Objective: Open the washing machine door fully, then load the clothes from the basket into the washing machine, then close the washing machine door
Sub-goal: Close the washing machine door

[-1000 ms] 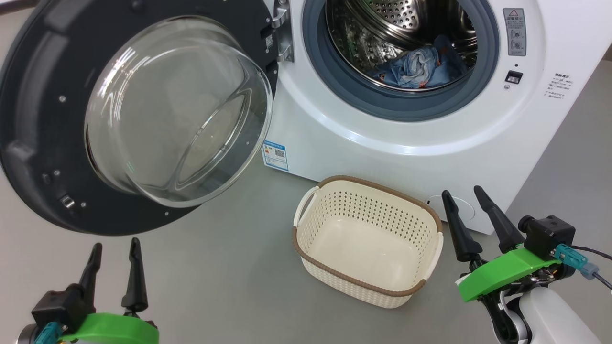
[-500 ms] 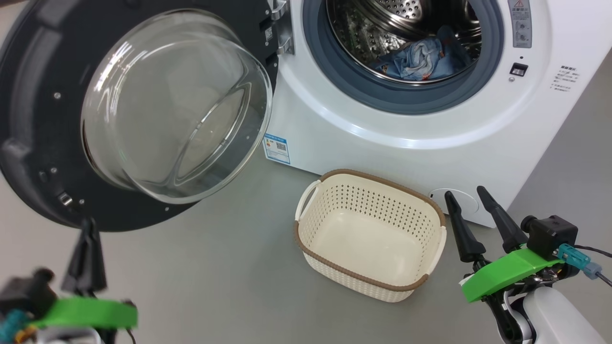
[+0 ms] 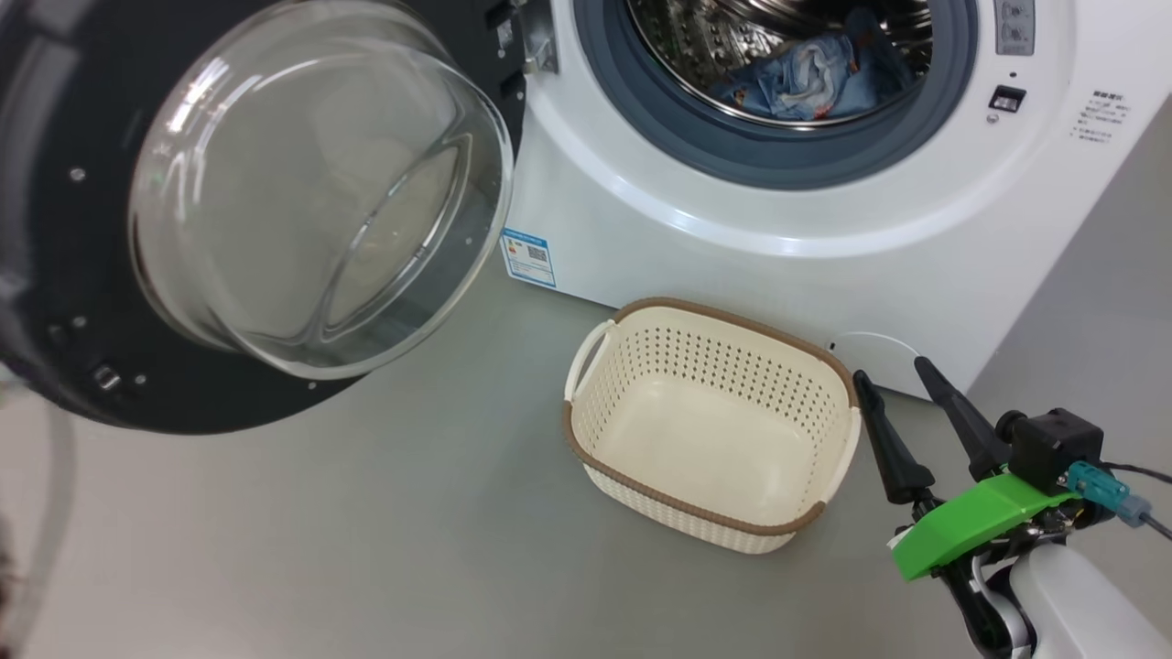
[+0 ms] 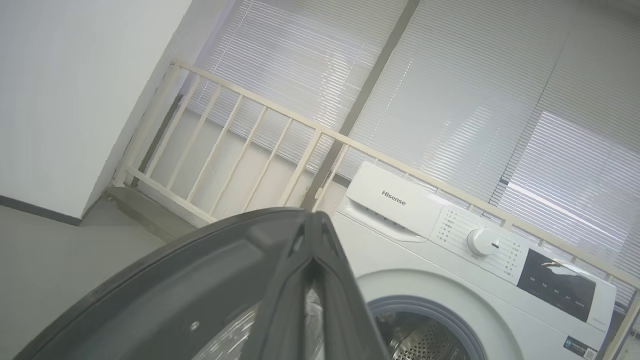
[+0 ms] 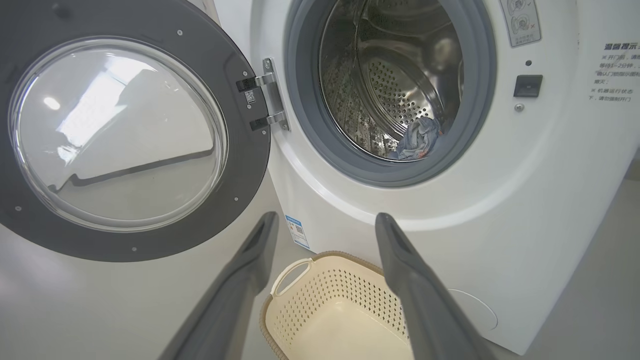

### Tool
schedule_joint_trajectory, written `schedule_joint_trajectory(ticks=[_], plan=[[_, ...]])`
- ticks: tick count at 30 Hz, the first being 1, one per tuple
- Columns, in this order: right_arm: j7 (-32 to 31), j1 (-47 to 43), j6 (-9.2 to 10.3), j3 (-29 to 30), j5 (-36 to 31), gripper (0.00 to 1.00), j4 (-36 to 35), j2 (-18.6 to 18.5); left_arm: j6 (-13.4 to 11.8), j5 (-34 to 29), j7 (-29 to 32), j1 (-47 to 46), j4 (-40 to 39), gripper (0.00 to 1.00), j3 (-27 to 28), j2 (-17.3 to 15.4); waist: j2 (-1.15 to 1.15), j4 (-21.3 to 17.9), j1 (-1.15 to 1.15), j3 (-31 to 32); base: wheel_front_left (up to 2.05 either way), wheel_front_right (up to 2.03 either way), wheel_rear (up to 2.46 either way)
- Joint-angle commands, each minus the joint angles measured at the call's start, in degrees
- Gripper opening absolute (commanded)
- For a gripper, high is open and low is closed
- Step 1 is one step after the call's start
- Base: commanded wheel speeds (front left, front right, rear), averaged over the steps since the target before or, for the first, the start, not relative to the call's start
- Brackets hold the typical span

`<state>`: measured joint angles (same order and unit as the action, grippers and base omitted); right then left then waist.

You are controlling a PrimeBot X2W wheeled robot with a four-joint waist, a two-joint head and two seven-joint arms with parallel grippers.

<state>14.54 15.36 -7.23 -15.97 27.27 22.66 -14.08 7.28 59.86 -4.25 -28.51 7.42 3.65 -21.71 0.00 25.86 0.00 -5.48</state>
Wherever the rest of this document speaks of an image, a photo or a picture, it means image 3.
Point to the grey warning sticker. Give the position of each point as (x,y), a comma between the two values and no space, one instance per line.
(1014,26)

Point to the cream perforated laundry basket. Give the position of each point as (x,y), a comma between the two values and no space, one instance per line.
(714,439)

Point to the stainless steel washing machine drum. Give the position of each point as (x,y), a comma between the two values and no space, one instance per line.
(696,37)

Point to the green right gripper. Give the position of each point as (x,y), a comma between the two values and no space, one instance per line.
(980,517)

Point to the blue energy label sticker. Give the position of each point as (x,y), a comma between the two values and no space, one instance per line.
(528,258)

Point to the grey rubber door gasket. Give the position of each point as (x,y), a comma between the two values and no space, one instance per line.
(641,119)

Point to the blue patterned garment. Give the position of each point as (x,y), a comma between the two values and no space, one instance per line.
(870,82)

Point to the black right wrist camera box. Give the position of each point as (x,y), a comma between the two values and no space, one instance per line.
(1053,448)

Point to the cream white garment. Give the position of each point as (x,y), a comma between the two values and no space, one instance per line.
(819,78)

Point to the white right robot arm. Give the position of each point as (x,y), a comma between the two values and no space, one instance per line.
(1080,604)

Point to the black door latch socket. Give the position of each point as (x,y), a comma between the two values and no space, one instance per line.
(1005,99)

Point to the white front-load washing machine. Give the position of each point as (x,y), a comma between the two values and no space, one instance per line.
(732,229)

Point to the round white filter cover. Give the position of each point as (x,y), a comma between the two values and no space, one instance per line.
(879,352)

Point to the black rimmed glass washer door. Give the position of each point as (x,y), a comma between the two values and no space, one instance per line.
(73,256)

